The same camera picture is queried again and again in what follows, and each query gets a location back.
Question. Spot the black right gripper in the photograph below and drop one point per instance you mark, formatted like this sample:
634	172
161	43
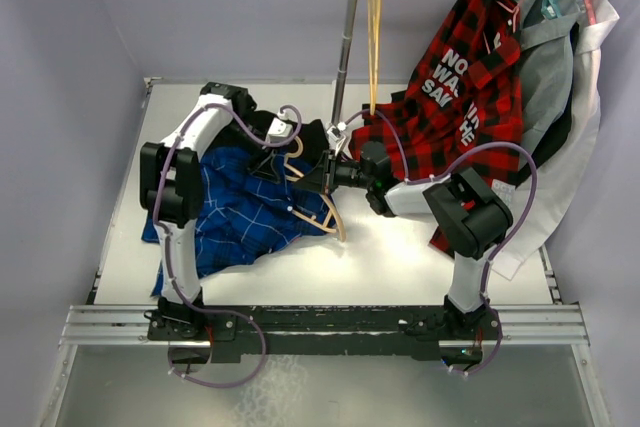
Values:
314	180

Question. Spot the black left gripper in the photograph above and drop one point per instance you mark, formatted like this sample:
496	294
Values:
266	169

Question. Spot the beige plastic hanger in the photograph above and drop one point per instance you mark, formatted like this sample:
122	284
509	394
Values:
327	218

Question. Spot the blue plaid shirt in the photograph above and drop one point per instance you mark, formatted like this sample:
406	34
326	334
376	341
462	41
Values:
243	217

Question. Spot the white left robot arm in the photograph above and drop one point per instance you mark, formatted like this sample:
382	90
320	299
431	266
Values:
171	188

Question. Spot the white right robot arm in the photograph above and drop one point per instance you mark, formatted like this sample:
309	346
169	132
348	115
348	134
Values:
472	218

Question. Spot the red black plaid shirt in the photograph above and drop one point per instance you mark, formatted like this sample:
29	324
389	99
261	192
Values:
464	92

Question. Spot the white shirt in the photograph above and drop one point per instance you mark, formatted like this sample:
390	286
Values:
545	200

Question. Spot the pink hanger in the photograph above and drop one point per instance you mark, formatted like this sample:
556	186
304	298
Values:
513	23

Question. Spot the grey shirt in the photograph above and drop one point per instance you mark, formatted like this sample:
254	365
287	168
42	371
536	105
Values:
546	73

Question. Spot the black garment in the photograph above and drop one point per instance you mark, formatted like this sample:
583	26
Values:
312	136

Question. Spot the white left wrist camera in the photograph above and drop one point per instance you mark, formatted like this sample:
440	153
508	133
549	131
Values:
282	129

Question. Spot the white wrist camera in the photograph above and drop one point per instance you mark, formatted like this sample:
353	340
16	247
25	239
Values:
282	129
337	137

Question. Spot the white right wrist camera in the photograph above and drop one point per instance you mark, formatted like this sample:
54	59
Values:
337	137

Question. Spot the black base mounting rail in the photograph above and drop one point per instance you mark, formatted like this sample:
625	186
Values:
421	333

